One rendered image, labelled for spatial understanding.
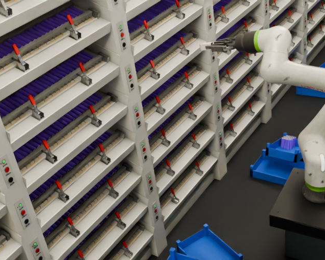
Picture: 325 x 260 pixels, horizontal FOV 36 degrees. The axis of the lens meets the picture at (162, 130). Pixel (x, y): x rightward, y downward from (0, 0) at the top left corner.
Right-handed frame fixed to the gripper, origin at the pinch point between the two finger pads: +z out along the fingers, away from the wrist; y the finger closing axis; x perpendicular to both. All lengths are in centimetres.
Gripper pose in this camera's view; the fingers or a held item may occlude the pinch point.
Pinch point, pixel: (207, 46)
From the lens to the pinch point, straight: 232.9
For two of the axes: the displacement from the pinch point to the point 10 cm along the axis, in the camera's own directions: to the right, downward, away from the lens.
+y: 5.5, -5.1, 6.6
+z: -7.8, -0.2, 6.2
